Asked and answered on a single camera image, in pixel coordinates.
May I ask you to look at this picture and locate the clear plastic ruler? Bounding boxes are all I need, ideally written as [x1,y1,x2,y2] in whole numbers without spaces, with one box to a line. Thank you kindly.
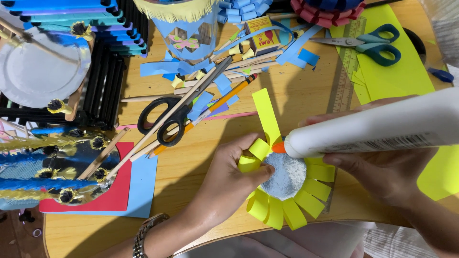
[319,16,368,215]

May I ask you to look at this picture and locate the person's right hand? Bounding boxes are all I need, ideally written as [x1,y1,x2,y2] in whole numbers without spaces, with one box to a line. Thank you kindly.
[298,95,439,209]

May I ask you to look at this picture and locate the orange pencil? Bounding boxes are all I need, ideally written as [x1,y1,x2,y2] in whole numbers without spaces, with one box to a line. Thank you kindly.
[148,73,259,159]

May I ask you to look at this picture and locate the red paper sheet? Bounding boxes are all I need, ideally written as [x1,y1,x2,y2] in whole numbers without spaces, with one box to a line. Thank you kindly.
[39,142,134,213]

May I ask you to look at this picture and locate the blue paper lantern yellow fringe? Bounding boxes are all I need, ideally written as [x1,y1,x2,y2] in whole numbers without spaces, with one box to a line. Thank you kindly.
[133,0,220,66]

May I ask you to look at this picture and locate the person's left hand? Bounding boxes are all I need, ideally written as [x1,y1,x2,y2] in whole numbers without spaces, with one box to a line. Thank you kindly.
[195,133,276,230]

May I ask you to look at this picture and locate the metal wristwatch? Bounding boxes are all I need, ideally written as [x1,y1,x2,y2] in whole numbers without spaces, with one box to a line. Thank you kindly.
[132,213,171,258]

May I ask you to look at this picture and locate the silver paper plate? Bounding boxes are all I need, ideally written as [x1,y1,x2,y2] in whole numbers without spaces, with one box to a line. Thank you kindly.
[0,27,92,108]

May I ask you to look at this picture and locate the yellow-green paper piece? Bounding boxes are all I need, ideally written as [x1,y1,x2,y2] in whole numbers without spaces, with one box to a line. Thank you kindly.
[417,145,459,201]

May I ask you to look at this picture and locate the blue paper loop flower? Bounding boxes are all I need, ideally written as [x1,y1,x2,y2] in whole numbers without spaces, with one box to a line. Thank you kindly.
[218,0,270,24]

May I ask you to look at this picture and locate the light blue paper sheet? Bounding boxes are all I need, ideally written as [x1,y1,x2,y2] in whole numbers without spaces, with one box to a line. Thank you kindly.
[46,154,158,219]

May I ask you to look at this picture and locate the clear plastic bag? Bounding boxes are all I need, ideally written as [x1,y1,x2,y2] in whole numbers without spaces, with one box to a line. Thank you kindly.
[418,0,459,69]

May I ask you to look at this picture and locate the silver craft with feathers pompoms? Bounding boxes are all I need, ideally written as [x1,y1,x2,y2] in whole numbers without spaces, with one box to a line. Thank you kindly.
[0,126,130,207]

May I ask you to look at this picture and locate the large yellow-green paper sheet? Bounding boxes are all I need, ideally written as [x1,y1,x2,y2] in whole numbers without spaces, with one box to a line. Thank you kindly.
[329,4,437,105]

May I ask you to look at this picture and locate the long wooden stick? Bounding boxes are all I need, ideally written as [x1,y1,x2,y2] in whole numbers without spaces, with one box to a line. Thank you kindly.
[105,60,234,180]

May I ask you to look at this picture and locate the black and blue stick structure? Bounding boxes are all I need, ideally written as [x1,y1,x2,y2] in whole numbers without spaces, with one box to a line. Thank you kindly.
[0,0,150,131]

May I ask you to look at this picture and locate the yellow matchbox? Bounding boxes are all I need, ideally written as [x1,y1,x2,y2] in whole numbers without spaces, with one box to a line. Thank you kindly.
[245,15,282,56]

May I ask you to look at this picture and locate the yellow paper loop flower craft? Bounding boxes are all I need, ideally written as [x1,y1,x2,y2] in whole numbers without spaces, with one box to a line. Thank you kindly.
[237,88,336,231]

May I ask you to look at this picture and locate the black handled scissors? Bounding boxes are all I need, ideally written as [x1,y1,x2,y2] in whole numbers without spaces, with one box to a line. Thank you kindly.
[137,55,234,147]

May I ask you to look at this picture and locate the blue pen cap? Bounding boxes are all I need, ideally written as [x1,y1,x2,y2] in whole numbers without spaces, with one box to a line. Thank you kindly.
[428,67,455,84]

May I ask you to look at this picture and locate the red paper loop flower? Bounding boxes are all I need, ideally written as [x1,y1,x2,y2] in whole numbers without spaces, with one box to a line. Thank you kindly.
[290,0,366,29]

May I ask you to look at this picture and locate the white glue bottle orange tip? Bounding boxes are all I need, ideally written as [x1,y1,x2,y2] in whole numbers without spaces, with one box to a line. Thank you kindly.
[271,87,459,160]

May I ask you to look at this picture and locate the teal handled scissors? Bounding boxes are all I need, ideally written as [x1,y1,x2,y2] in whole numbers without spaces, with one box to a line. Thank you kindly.
[309,24,402,67]

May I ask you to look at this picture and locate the heap of blue paper strips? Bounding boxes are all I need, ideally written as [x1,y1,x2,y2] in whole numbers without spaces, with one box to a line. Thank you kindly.
[139,24,323,122]

